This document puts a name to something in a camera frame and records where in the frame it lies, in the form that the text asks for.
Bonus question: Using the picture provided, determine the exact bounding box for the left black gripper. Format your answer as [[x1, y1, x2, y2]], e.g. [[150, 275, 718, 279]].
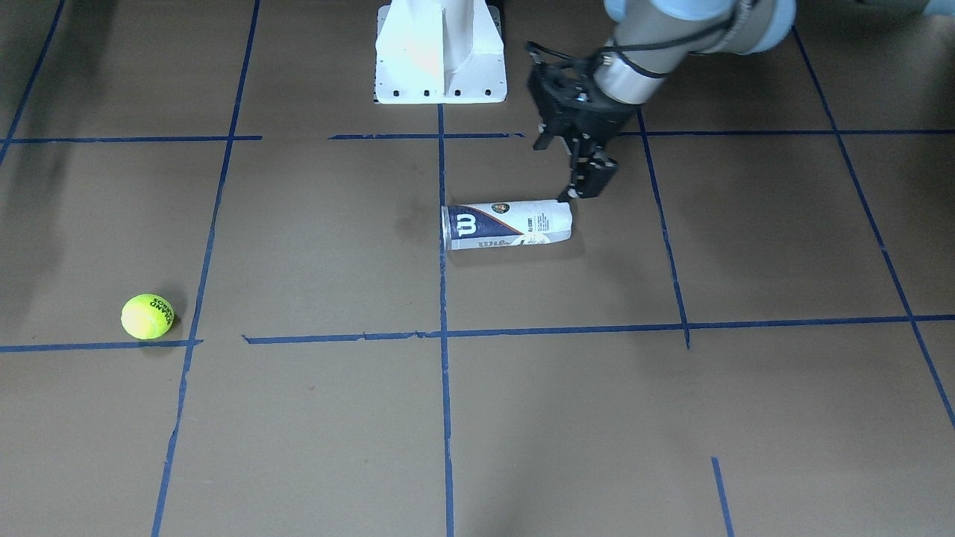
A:
[[527, 43, 640, 203]]

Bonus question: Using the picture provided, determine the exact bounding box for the white mounting post with base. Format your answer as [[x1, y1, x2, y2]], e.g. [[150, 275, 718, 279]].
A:
[[373, 1, 508, 105]]

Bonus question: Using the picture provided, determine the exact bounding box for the tennis ball with black lettering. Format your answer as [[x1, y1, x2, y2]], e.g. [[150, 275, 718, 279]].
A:
[[120, 293, 176, 340]]

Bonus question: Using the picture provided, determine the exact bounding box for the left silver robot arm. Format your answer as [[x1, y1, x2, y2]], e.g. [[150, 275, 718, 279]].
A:
[[525, 1, 797, 203]]

